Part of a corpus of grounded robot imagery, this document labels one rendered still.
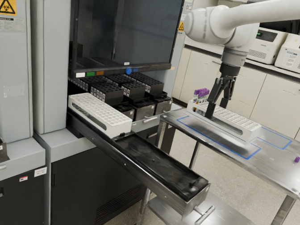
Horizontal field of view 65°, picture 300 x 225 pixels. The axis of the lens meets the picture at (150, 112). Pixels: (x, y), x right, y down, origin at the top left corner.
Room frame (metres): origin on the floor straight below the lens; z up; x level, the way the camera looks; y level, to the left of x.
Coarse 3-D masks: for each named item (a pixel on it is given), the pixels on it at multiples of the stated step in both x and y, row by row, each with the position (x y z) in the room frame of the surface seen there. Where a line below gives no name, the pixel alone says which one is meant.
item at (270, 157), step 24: (168, 120) 0.96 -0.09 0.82; (192, 120) 1.01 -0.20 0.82; (216, 144) 0.83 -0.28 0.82; (240, 144) 0.87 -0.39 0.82; (264, 144) 0.91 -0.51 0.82; (288, 144) 0.96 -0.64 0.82; (192, 168) 1.31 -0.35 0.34; (264, 168) 0.72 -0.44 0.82; (288, 168) 0.76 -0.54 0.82; (144, 192) 0.99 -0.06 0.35; (288, 192) 0.63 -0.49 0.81; (168, 216) 0.94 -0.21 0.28; (192, 216) 0.97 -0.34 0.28; (216, 216) 1.00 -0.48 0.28; (240, 216) 1.04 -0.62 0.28
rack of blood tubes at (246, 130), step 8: (192, 104) 0.97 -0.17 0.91; (200, 104) 0.97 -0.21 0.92; (192, 112) 0.96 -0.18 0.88; (200, 112) 0.98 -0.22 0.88; (216, 112) 0.92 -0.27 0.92; (224, 112) 0.93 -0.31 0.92; (232, 112) 0.95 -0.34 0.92; (200, 120) 0.93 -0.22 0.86; (208, 120) 0.91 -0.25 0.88; (216, 120) 0.96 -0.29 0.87; (224, 120) 0.87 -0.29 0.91; (232, 120) 0.87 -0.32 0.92; (240, 120) 0.89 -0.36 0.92; (248, 120) 0.90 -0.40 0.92; (216, 128) 0.88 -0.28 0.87; (224, 128) 0.86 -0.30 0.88; (232, 128) 0.92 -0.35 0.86; (240, 128) 0.82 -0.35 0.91; (248, 128) 0.82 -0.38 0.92; (256, 128) 0.83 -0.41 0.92; (232, 136) 0.83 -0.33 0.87; (240, 136) 0.81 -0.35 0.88; (248, 136) 0.80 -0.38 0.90; (256, 136) 0.86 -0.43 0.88; (248, 144) 0.81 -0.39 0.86
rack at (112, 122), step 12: (72, 96) 0.91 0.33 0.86; (84, 96) 0.93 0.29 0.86; (72, 108) 0.88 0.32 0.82; (84, 108) 0.83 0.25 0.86; (96, 108) 0.85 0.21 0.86; (108, 108) 0.86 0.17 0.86; (96, 120) 0.85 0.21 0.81; (108, 120) 0.77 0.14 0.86; (120, 120) 0.78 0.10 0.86; (108, 132) 0.73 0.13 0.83; (120, 132) 0.76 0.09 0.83
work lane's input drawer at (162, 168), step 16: (80, 128) 0.81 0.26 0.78; (96, 128) 0.77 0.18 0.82; (96, 144) 0.74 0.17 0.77; (112, 144) 0.71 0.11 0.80; (128, 144) 0.73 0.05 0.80; (144, 144) 0.75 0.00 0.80; (128, 160) 0.64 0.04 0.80; (144, 160) 0.65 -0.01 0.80; (160, 160) 0.67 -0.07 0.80; (176, 160) 0.67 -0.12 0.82; (144, 176) 0.59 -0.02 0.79; (160, 176) 0.57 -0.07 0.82; (176, 176) 0.60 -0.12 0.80; (192, 176) 0.62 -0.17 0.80; (160, 192) 0.55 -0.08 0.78; (176, 192) 0.53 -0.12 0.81; (192, 192) 0.53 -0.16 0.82; (176, 208) 0.51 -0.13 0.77; (192, 208) 0.54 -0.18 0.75; (208, 208) 0.55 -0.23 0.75
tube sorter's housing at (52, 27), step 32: (32, 0) 0.79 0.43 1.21; (64, 0) 0.83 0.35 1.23; (192, 0) 1.41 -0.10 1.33; (32, 32) 0.80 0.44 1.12; (64, 32) 0.84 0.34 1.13; (32, 64) 0.80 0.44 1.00; (64, 64) 0.84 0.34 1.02; (32, 96) 0.80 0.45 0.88; (64, 96) 0.84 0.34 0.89; (64, 128) 0.85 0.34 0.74; (64, 160) 0.75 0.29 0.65; (96, 160) 0.88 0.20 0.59; (64, 192) 0.76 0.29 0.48; (96, 192) 0.90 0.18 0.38; (128, 192) 1.09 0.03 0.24; (64, 224) 0.77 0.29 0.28; (96, 224) 0.92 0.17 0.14
